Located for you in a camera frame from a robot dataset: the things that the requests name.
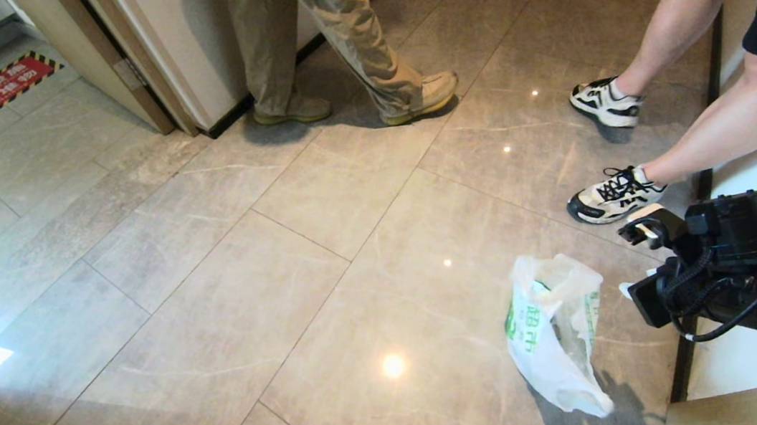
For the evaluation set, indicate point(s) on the tan wooden door frame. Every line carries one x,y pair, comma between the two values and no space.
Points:
115,64

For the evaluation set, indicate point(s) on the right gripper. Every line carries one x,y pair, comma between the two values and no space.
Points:
684,290

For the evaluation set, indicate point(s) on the person in black shorts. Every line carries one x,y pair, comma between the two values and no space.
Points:
742,117

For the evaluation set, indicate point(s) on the white plastic trash bag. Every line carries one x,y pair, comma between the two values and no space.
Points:
554,350

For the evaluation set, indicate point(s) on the person in khaki trousers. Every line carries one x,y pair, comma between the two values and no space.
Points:
358,49

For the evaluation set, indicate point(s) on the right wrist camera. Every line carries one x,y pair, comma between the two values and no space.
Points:
647,226

